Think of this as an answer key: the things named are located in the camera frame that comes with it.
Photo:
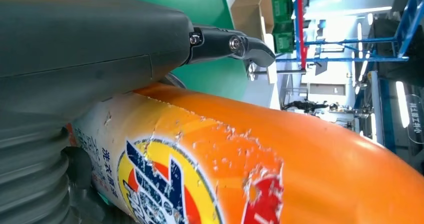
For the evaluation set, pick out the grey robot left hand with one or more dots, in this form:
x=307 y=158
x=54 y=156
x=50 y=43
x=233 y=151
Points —
x=82 y=50

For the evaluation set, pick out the cardboard box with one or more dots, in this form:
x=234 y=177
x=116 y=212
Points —
x=246 y=17

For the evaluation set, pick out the white side table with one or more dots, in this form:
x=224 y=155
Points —
x=261 y=96

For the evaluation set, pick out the white foam sheet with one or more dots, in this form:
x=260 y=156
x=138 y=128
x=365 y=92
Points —
x=271 y=75

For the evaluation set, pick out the green plastic crate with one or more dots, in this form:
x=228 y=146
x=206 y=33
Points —
x=284 y=38
x=282 y=5

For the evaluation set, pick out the red upright bar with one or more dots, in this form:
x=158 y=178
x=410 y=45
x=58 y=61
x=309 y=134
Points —
x=301 y=23

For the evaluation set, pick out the blue steel shelving rack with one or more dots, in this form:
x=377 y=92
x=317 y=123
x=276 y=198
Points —
x=348 y=59

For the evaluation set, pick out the dark sign with white text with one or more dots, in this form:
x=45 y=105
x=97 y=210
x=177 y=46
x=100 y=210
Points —
x=414 y=116

